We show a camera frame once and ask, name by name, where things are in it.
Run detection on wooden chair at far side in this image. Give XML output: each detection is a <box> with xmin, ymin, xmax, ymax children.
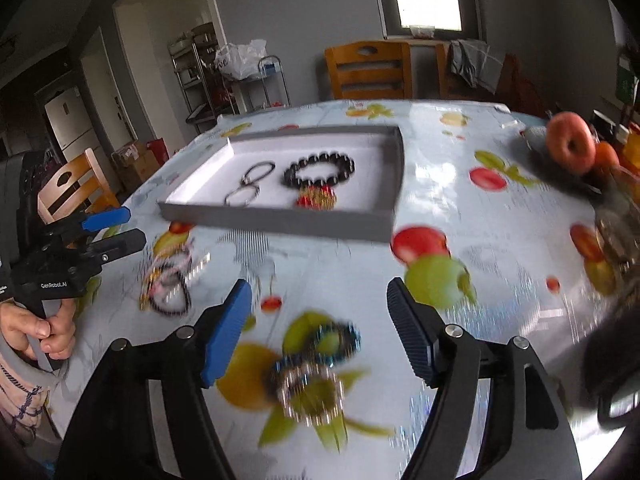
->
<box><xmin>324</xmin><ymin>40</ymin><xmax>413</xmax><ymax>101</ymax></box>

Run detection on large black bead bracelet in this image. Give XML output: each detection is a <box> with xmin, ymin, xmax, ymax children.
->
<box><xmin>282</xmin><ymin>152</ymin><xmax>357</xmax><ymax>191</ymax></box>

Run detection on person's left hand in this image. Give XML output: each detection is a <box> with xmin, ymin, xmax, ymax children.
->
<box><xmin>1</xmin><ymin>299</ymin><xmax>76</xmax><ymax>361</ymax></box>

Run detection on metal storage shelf rack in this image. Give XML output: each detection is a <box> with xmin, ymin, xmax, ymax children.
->
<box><xmin>167</xmin><ymin>22</ymin><xmax>236</xmax><ymax>133</ymax></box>

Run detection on dark blue bead bracelet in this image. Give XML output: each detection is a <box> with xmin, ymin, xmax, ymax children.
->
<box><xmin>271</xmin><ymin>320</ymin><xmax>362</xmax><ymax>386</ymax></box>

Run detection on orange fruit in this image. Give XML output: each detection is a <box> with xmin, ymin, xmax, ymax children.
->
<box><xmin>593</xmin><ymin>141</ymin><xmax>620</xmax><ymax>172</ymax></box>

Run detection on white refrigerator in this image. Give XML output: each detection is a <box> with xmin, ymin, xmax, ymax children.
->
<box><xmin>35</xmin><ymin>72</ymin><xmax>105</xmax><ymax>164</ymax></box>

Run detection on white plastic bag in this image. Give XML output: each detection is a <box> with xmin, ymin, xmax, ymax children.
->
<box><xmin>215</xmin><ymin>39</ymin><xmax>267</xmax><ymax>80</ymax></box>

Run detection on grey shallow cardboard tray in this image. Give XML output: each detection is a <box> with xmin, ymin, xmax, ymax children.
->
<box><xmin>158</xmin><ymin>125</ymin><xmax>405</xmax><ymax>243</ymax></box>

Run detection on wooden chair at left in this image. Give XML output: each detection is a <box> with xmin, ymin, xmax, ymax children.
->
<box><xmin>37</xmin><ymin>148</ymin><xmax>120</xmax><ymax>224</ymax></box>

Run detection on red apple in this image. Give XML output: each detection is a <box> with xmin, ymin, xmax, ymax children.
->
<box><xmin>546</xmin><ymin>112</ymin><xmax>596</xmax><ymax>177</ymax></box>

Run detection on cardboard box on floor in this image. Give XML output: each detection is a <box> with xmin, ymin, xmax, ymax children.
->
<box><xmin>111</xmin><ymin>140</ymin><xmax>160</xmax><ymax>193</ymax></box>

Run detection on fruit-print plastic tablecloth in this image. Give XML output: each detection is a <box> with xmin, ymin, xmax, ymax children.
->
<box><xmin>49</xmin><ymin>101</ymin><xmax>620</xmax><ymax>479</ymax></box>

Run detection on red bag on floor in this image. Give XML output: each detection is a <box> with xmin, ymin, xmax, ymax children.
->
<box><xmin>146</xmin><ymin>139</ymin><xmax>169</xmax><ymax>166</ymax></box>

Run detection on pearl bead bracelet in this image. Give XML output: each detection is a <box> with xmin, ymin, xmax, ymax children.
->
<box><xmin>275</xmin><ymin>361</ymin><xmax>347</xmax><ymax>428</ymax></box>

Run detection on glass jar with lid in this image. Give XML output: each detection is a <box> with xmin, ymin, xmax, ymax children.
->
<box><xmin>596</xmin><ymin>206</ymin><xmax>639</xmax><ymax>275</ymax></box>

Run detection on black elastic hair tie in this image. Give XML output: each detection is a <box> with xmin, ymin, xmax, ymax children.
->
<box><xmin>240</xmin><ymin>160</ymin><xmax>278</xmax><ymax>188</ymax></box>

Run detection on small dark bead bracelet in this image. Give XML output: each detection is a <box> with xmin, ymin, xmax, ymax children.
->
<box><xmin>146</xmin><ymin>271</ymin><xmax>194</xmax><ymax>317</ymax></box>

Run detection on dark fruit plate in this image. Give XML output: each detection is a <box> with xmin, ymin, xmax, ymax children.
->
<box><xmin>519</xmin><ymin>123</ymin><xmax>606</xmax><ymax>196</ymax></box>

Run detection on small wire trolley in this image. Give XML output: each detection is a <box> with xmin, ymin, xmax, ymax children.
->
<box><xmin>231</xmin><ymin>55</ymin><xmax>291</xmax><ymax>114</ymax></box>

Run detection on grey clothes on chair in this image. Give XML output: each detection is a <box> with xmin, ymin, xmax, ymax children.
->
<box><xmin>449</xmin><ymin>39</ymin><xmax>506</xmax><ymax>94</ymax></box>

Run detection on red gold charm ornament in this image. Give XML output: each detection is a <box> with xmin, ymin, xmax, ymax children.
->
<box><xmin>295</xmin><ymin>185</ymin><xmax>337</xmax><ymax>210</ymax></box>

